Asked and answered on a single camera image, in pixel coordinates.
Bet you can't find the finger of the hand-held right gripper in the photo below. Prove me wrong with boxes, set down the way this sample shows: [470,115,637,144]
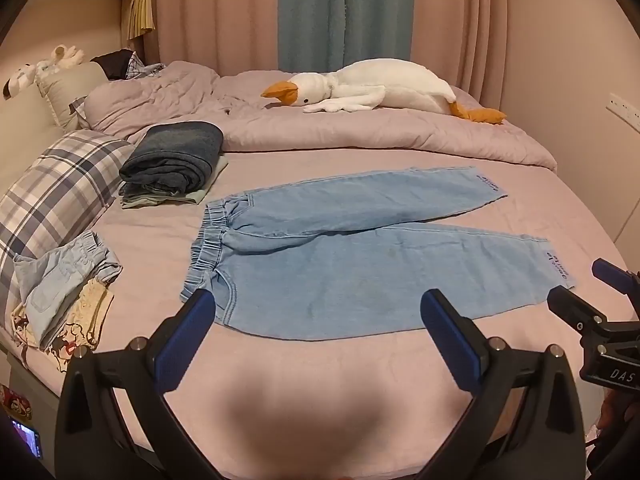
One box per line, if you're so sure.
[591,258,640,306]
[546,285,609,334]

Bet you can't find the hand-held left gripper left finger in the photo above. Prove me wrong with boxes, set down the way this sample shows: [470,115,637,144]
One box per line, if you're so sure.
[54,288,222,480]

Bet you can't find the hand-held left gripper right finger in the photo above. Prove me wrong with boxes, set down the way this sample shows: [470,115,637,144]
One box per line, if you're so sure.
[419,288,587,480]

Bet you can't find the light blue denim pants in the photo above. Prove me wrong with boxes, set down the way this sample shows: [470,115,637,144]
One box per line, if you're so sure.
[181,166,577,342]

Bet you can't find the cartoon printed cloth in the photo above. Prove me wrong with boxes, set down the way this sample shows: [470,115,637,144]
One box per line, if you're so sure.
[10,280,116,373]

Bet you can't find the light blue denim shorts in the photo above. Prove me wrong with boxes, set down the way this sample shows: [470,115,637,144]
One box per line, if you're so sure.
[12,230,123,351]

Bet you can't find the red printed box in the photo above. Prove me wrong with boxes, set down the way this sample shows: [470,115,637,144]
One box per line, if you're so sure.
[0,384,33,420]

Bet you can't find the folded dark denim jeans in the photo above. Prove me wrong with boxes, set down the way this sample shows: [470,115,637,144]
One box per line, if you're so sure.
[119,121,224,197]

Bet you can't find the smartphone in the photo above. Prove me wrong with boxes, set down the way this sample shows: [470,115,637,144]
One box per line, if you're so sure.
[10,419,43,460]

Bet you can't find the plaid pillow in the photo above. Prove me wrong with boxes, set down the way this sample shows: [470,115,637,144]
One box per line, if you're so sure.
[0,130,136,306]

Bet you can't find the pink duvet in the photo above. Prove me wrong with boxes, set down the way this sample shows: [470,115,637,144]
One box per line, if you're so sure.
[82,60,558,173]

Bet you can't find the beige headboard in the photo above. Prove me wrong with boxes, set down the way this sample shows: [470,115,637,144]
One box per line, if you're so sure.
[0,62,108,196]

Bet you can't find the white goose plush toy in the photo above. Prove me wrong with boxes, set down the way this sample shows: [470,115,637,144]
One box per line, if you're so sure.
[261,59,507,125]

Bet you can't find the beige pillow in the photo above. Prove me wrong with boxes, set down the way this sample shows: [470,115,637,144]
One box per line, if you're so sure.
[37,62,108,133]

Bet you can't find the plaid shirt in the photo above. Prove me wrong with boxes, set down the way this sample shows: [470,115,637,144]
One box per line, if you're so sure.
[125,52,167,80]

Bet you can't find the dark clothing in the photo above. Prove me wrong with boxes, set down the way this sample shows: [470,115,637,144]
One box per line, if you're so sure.
[90,50,138,81]

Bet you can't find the pink curtain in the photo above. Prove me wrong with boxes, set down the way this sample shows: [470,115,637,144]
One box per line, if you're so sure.
[410,0,511,106]
[152,0,283,77]

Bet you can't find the striped plush toy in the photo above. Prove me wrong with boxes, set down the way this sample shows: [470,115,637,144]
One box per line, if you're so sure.
[2,62,41,100]

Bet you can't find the yellow pleated cloth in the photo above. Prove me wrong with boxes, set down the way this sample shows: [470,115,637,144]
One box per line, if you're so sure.
[122,0,156,40]

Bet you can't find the blue curtain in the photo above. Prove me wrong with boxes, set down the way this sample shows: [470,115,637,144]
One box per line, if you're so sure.
[277,0,416,75]

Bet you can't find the white wall socket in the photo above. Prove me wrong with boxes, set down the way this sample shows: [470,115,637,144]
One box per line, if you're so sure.
[606,92,640,128]

